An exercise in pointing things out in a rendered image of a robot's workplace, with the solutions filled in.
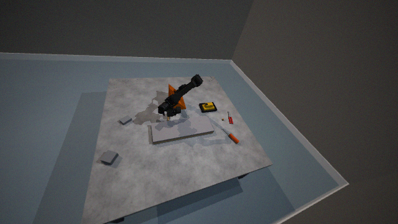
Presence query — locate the grey panel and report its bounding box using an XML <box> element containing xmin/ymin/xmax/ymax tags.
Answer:
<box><xmin>151</xmin><ymin>116</ymin><xmax>214</xmax><ymax>144</ymax></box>

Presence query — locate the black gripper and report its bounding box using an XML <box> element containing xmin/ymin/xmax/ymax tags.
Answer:
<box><xmin>158</xmin><ymin>106</ymin><xmax>181</xmax><ymax>116</ymax></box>

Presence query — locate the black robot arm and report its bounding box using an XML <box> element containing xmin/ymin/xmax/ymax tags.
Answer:
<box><xmin>158</xmin><ymin>74</ymin><xmax>203</xmax><ymax>117</ymax></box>

